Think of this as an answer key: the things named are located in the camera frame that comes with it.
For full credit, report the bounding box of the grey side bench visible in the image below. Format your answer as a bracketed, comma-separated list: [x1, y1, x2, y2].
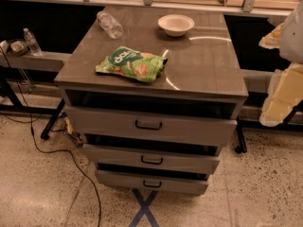
[0, 52, 70, 140]

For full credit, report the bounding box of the upright clear water bottle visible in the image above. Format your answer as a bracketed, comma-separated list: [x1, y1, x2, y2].
[24, 28, 42, 56]

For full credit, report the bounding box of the green rice chip bag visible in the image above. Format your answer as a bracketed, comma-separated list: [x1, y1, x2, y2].
[95, 46, 168, 83]

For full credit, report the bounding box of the middle grey drawer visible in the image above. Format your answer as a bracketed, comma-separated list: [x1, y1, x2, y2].
[82, 144, 220, 174]

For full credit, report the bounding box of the grey drawer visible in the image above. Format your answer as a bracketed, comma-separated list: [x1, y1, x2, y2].
[96, 170, 208, 195]
[82, 144, 220, 174]
[65, 106, 237, 146]

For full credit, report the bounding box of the small round dish with items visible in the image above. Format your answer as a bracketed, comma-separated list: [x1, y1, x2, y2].
[6, 40, 27, 57]

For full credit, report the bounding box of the bottom grey drawer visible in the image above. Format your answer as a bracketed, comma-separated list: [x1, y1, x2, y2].
[96, 170, 208, 195]

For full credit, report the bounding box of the black floor cable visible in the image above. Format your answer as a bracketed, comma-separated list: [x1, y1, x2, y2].
[0, 45, 103, 227]

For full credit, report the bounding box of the power strip on floor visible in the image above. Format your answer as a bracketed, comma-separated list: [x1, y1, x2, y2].
[63, 117, 83, 148]

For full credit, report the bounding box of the grey drawer cabinet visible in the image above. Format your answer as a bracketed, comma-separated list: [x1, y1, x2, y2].
[55, 6, 248, 195]

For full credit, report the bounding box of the white paper bowl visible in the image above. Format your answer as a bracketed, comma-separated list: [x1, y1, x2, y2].
[158, 14, 195, 37]

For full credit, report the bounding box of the top grey drawer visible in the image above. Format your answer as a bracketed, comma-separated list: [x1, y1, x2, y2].
[65, 106, 237, 146]

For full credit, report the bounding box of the clear plastic bottle lying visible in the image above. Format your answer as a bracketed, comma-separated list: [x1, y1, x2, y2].
[97, 10, 123, 39]

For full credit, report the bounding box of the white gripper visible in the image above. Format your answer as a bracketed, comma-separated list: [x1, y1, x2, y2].
[258, 0, 303, 127]

